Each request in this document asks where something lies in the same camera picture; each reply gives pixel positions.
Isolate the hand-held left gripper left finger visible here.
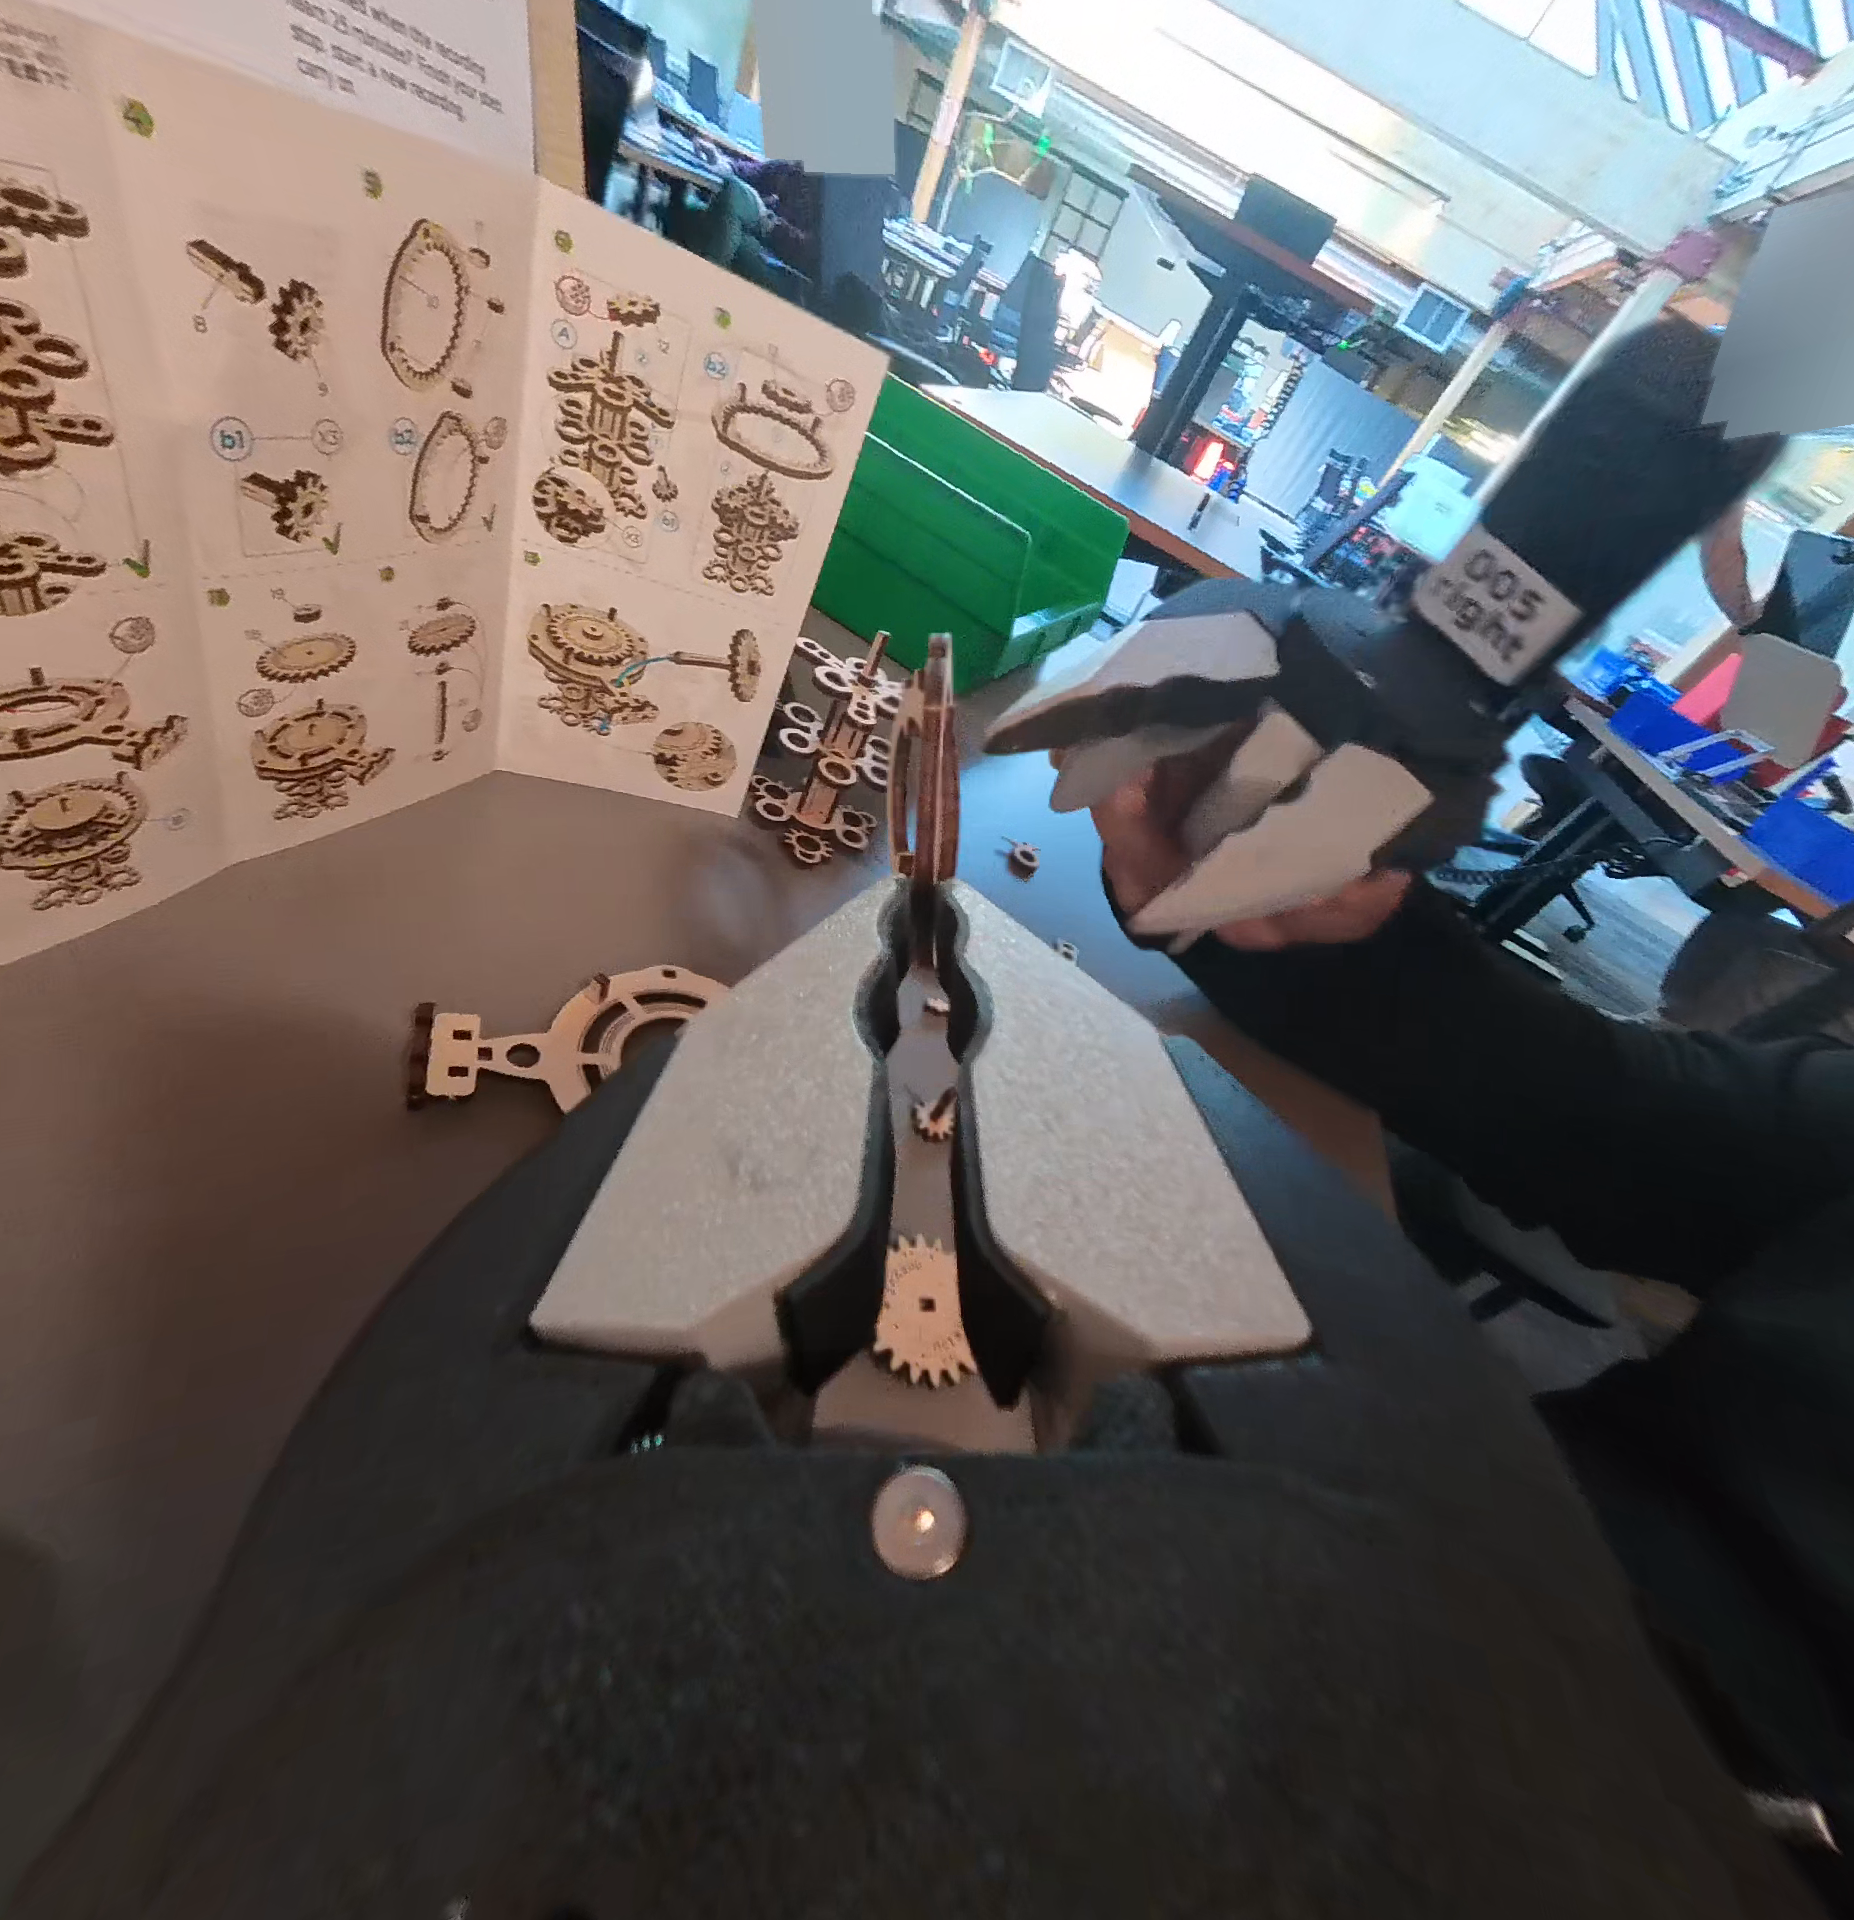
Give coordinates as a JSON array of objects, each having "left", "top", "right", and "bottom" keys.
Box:
[{"left": 528, "top": 876, "right": 929, "bottom": 1400}]

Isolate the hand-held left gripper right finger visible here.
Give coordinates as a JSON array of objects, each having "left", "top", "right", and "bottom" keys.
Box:
[{"left": 934, "top": 882, "right": 1314, "bottom": 1415}]

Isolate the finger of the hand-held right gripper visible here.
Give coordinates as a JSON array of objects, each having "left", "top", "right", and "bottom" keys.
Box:
[
  {"left": 984, "top": 616, "right": 1284, "bottom": 813},
  {"left": 1131, "top": 709, "right": 1435, "bottom": 947}
]

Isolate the pale wooden ring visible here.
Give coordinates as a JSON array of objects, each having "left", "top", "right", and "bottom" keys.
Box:
[{"left": 885, "top": 671, "right": 932, "bottom": 903}]

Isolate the round wooden frame with handle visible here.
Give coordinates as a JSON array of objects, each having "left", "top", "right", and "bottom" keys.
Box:
[{"left": 406, "top": 964, "right": 736, "bottom": 1114}]

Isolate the person's right forearm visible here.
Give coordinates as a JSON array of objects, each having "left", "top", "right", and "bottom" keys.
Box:
[{"left": 1115, "top": 876, "right": 1854, "bottom": 1352}]

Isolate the wooden clover-shaped model assembly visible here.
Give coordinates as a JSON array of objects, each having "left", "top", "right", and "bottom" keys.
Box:
[{"left": 747, "top": 630, "right": 929, "bottom": 872}]

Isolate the person's right hand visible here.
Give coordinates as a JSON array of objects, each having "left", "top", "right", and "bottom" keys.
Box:
[{"left": 1089, "top": 760, "right": 1414, "bottom": 956}]

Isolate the long office desk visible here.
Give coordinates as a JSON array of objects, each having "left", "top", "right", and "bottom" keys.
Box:
[{"left": 926, "top": 381, "right": 1291, "bottom": 590}]

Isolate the small wooden gear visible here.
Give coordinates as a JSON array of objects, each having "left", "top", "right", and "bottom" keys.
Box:
[{"left": 871, "top": 1233, "right": 971, "bottom": 1389}]

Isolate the green plastic bin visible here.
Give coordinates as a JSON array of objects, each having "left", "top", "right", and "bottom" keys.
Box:
[{"left": 819, "top": 376, "right": 1134, "bottom": 695}]

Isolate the row of blue plastic crates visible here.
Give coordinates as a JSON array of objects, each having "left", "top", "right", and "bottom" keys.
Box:
[{"left": 1588, "top": 638, "right": 1854, "bottom": 903}]

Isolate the folded paper instruction sheet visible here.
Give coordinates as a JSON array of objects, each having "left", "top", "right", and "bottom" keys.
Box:
[{"left": 0, "top": 16, "right": 892, "bottom": 979}]

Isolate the task sign on wooden stand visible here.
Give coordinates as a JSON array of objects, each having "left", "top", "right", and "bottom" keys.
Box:
[{"left": 246, "top": 0, "right": 542, "bottom": 169}]

